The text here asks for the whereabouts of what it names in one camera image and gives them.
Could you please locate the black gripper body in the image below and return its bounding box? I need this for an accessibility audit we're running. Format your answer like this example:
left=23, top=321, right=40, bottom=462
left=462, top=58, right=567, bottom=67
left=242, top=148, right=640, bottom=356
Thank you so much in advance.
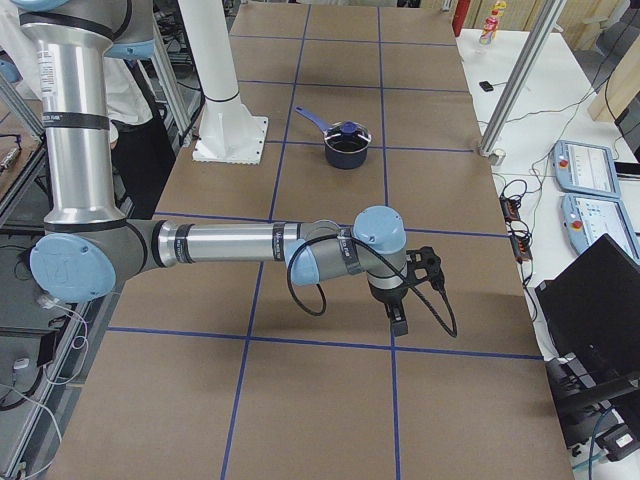
left=369, top=283, right=408, bottom=306

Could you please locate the glass pot lid blue knob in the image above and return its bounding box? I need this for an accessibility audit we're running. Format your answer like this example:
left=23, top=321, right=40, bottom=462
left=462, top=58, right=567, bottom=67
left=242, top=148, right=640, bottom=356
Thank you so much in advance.
left=324, top=121, right=372, bottom=143

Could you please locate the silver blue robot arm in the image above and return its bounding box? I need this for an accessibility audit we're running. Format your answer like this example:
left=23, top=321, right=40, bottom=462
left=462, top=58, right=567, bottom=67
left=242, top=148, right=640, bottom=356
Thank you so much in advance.
left=17, top=1, right=408, bottom=336

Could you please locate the orange black power strip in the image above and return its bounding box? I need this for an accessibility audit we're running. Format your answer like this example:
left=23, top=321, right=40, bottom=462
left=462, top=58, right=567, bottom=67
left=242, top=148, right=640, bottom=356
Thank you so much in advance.
left=499, top=195, right=533, bottom=264

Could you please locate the dark blue saucepan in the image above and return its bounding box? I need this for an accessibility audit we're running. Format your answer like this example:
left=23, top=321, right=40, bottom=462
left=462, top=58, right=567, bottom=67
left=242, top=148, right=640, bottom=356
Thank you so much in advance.
left=295, top=106, right=371, bottom=170

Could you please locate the black laptop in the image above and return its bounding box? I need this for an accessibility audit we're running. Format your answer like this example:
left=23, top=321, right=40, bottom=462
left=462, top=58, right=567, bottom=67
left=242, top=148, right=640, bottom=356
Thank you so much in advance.
left=535, top=234, right=639, bottom=369

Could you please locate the lower teach pendant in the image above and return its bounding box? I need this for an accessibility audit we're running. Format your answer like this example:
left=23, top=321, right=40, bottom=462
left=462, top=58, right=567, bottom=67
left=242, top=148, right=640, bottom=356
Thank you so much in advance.
left=561, top=193, right=639, bottom=261

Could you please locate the teach pendant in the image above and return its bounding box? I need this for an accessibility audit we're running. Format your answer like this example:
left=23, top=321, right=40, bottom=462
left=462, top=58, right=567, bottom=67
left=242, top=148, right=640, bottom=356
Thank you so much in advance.
left=561, top=193, right=639, bottom=261
left=551, top=140, right=621, bottom=199

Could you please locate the small black device on table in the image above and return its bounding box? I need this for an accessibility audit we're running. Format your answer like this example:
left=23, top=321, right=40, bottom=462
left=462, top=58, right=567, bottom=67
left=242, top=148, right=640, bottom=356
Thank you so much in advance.
left=479, top=81, right=494, bottom=92

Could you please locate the upper teach pendant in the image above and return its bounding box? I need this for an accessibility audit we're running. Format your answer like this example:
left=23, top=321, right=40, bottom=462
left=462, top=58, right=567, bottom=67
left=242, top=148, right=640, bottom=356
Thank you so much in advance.
left=551, top=140, right=621, bottom=199

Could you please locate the drink bottle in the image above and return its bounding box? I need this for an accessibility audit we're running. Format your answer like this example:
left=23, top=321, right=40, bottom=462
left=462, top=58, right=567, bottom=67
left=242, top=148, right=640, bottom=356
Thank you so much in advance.
left=479, top=1, right=507, bottom=46

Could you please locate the person in white shirt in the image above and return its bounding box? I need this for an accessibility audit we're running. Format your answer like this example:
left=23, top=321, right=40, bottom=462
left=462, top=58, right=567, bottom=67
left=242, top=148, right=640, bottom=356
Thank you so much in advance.
left=104, top=57, right=175, bottom=219

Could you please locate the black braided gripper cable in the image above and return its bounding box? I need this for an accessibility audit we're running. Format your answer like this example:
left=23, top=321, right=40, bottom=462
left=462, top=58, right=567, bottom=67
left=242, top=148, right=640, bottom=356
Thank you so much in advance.
left=286, top=227, right=459, bottom=338

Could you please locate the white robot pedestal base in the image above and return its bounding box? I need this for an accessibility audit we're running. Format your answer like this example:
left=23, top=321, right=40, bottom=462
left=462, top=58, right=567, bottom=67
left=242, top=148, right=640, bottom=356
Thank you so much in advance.
left=179, top=0, right=268, bottom=165

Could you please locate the aluminium frame post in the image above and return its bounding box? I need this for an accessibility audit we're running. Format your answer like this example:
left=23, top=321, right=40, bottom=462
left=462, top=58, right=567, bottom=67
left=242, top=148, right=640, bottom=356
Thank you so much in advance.
left=478, top=0, right=567, bottom=166

